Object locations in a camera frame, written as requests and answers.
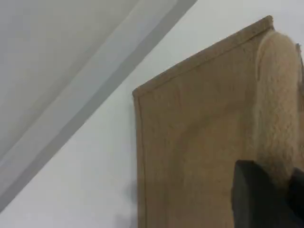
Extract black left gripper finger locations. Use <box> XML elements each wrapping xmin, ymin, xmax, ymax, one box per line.
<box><xmin>231</xmin><ymin>159</ymin><xmax>290</xmax><ymax>228</ymax></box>
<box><xmin>287</xmin><ymin>167</ymin><xmax>304</xmax><ymax>228</ymax></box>

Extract brown jute tote bag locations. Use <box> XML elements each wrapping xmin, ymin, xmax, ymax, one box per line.
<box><xmin>132</xmin><ymin>15</ymin><xmax>304</xmax><ymax>228</ymax></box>

